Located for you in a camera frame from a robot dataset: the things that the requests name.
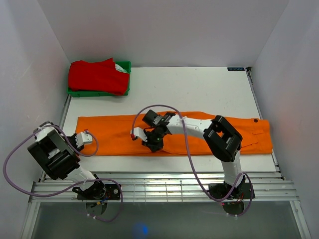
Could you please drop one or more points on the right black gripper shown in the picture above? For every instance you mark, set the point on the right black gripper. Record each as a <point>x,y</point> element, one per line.
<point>154,147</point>

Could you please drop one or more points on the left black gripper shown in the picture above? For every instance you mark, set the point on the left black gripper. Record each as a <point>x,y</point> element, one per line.
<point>79,149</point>

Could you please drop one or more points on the orange trousers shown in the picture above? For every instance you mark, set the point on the orange trousers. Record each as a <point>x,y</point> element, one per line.
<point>113,135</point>

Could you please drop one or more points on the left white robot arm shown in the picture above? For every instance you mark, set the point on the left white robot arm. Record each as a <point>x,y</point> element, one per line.
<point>58,155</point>

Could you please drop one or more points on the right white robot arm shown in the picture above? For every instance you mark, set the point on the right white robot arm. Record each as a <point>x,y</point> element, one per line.
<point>222,139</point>

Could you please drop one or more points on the red folded trousers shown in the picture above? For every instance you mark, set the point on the red folded trousers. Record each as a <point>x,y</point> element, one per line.
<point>97,76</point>

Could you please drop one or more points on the green plastic tray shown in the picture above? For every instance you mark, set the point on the green plastic tray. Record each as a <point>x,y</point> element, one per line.
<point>124,66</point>

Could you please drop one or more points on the blue logo sticker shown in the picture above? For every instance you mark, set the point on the blue logo sticker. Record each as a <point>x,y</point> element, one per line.
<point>235,69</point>

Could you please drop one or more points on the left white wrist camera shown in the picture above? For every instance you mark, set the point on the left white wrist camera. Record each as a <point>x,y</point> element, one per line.
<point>83,138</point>

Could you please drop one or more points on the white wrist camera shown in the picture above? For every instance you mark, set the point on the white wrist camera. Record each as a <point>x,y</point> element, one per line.
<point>138,133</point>
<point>83,138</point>

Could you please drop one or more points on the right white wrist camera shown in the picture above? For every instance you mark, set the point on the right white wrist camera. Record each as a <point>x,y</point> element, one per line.
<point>138,133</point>

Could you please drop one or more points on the aluminium rail frame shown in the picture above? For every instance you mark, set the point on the aluminium rail frame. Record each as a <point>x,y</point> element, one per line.
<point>170,206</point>

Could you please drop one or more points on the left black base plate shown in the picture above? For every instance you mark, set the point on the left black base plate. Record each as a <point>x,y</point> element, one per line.
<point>107,192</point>

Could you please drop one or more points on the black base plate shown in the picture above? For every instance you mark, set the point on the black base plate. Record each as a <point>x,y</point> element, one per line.
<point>107,192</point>
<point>219,191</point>

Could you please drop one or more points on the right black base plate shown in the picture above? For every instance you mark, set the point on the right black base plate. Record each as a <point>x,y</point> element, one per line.
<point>219,191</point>

